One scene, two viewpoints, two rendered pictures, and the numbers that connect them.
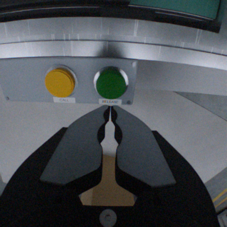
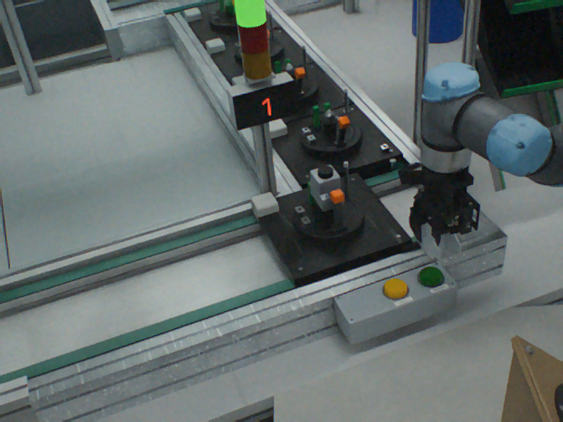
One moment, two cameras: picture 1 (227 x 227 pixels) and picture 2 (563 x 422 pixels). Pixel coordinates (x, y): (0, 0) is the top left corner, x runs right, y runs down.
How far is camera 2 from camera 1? 1.23 m
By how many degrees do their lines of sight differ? 82
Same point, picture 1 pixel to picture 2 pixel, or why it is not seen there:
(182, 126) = not seen: outside the picture
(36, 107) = (361, 393)
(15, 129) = not seen: outside the picture
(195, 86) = (529, 292)
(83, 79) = (410, 283)
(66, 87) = (401, 285)
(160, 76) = (481, 302)
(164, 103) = (514, 321)
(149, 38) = not seen: hidden behind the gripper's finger
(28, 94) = (371, 309)
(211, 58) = (482, 239)
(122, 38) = (420, 259)
